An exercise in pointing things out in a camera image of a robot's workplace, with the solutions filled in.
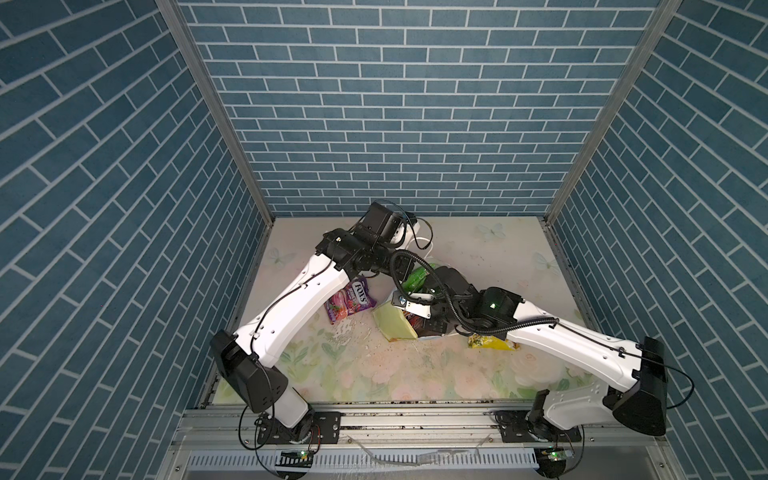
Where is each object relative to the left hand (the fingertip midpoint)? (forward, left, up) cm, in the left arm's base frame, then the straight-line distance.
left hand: (422, 268), depth 71 cm
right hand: (-5, 0, -8) cm, 9 cm away
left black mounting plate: (-29, +25, -28) cm, 47 cm away
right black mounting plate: (-29, -24, -27) cm, 46 cm away
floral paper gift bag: (-12, +5, -5) cm, 14 cm away
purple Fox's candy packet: (+7, +20, -27) cm, 34 cm away
